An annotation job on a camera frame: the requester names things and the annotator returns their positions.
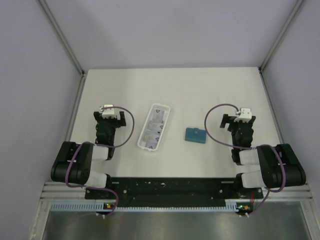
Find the white plastic basket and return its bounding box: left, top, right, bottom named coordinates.
left=137, top=103, right=171, bottom=152

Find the blue leather card holder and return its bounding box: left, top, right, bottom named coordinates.
left=184, top=127, right=207, bottom=144

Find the silver VIP card top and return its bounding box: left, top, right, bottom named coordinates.
left=151, top=109, right=166, bottom=124

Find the silver vip card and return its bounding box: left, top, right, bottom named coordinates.
left=143, top=132, right=160, bottom=150
left=147, top=121, right=164, bottom=133
left=151, top=109, right=166, bottom=124

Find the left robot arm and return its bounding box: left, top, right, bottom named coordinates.
left=50, top=111, right=127, bottom=199

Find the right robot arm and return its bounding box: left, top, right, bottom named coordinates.
left=220, top=114, right=306, bottom=198

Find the silver VIP card middle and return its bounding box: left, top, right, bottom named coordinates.
left=147, top=121, right=164, bottom=133

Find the silver VIP card bottom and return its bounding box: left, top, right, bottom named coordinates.
left=143, top=132, right=160, bottom=150

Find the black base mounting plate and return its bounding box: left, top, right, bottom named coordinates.
left=84, top=176, right=265, bottom=201

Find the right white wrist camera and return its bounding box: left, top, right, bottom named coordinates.
left=234, top=107, right=253, bottom=122

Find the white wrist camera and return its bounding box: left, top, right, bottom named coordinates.
left=98, top=104, right=117, bottom=119
left=234, top=107, right=253, bottom=122

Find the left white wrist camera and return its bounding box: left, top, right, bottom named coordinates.
left=98, top=104, right=117, bottom=119

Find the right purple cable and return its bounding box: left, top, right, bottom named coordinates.
left=204, top=103, right=287, bottom=193

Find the aluminium frame rail front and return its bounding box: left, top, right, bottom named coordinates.
left=40, top=182, right=313, bottom=202

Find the grey slotted cable duct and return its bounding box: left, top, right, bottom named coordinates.
left=50, top=201, right=249, bottom=213

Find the left aluminium corner post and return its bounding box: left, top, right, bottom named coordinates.
left=36, top=0, right=85, bottom=76

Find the aluminium corner post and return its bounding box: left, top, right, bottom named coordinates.
left=36, top=0, right=85, bottom=76
left=258, top=0, right=306, bottom=74

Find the right aluminium corner post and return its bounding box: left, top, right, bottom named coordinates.
left=258, top=0, right=306, bottom=74

